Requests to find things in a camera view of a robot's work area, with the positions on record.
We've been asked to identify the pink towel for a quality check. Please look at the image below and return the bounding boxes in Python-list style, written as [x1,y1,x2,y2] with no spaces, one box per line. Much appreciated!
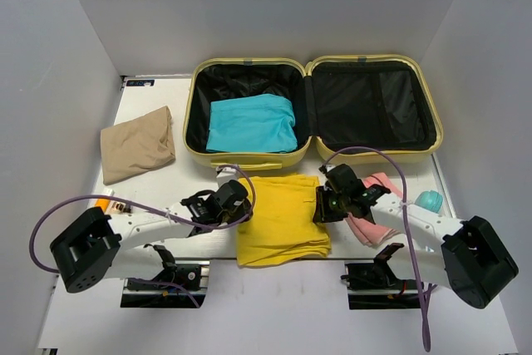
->
[345,172,402,247]

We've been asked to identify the yellow garment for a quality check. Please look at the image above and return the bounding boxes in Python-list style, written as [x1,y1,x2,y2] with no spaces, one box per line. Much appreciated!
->
[236,175,332,268]

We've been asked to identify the beige garment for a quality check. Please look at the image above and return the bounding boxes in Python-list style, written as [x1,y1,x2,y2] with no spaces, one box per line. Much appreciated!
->
[100,106,175,185]

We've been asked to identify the teal garment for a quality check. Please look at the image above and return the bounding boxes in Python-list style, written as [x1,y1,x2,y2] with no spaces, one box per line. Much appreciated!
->
[206,94,298,153]

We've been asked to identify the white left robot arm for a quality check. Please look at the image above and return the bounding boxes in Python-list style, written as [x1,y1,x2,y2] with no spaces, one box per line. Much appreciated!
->
[50,180,254,293]

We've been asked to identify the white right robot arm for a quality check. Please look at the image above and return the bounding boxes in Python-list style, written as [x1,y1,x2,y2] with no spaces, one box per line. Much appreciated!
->
[313,165,519,309]

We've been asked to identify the teal cat-ear headphones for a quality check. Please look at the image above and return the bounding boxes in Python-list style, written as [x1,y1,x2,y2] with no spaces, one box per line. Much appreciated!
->
[415,190,443,214]

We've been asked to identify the yellow hard-shell suitcase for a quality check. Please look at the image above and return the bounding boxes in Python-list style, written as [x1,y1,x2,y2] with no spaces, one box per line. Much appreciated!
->
[183,55,443,170]

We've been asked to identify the foundation bottle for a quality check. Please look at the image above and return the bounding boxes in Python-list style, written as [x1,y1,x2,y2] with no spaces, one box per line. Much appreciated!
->
[108,202,132,214]

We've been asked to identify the orange sunscreen tube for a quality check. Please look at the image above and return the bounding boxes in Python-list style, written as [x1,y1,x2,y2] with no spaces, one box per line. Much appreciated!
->
[95,188,114,212]

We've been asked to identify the blue table label sticker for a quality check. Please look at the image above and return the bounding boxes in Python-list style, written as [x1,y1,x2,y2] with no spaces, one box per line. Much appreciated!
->
[126,79,155,87]

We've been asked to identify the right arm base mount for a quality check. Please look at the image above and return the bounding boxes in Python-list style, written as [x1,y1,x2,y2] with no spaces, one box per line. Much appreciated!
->
[340,243,421,310]

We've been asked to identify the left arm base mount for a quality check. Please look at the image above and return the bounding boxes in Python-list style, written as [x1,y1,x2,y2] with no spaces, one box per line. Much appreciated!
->
[121,244,209,309]

